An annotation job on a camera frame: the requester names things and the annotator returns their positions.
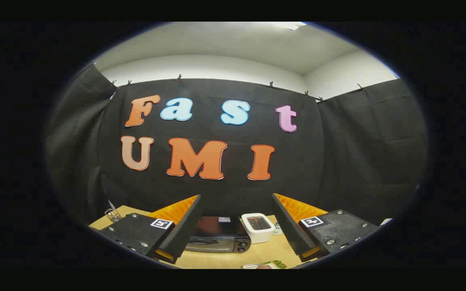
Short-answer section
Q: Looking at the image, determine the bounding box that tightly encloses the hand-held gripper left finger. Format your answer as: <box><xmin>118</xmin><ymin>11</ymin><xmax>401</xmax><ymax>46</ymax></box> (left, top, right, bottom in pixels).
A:
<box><xmin>100</xmin><ymin>194</ymin><xmax>205</xmax><ymax>264</ymax></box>

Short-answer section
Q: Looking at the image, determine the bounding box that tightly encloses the white pop-up toaster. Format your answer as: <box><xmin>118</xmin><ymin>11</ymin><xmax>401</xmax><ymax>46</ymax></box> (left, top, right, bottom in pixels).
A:
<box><xmin>241</xmin><ymin>213</ymin><xmax>276</xmax><ymax>244</ymax></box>

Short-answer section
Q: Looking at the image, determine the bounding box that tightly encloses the wire mesh holder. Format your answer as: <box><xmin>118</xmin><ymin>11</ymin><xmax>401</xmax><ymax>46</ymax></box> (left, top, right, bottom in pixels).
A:
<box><xmin>104</xmin><ymin>200</ymin><xmax>123</xmax><ymax>222</ymax></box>

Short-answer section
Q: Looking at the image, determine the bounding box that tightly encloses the lettuce sandwich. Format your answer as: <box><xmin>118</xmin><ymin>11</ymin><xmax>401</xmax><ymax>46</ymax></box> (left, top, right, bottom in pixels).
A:
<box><xmin>256</xmin><ymin>261</ymin><xmax>287</xmax><ymax>270</ymax></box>

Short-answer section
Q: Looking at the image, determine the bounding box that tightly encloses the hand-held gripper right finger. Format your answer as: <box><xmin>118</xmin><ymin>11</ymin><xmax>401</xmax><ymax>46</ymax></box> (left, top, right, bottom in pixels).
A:
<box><xmin>272</xmin><ymin>193</ymin><xmax>379</xmax><ymax>263</ymax></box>

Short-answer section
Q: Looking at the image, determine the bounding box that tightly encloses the black toaster oven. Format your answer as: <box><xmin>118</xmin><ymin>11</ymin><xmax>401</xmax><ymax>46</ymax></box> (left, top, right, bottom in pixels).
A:
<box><xmin>184</xmin><ymin>216</ymin><xmax>252</xmax><ymax>254</ymax></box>

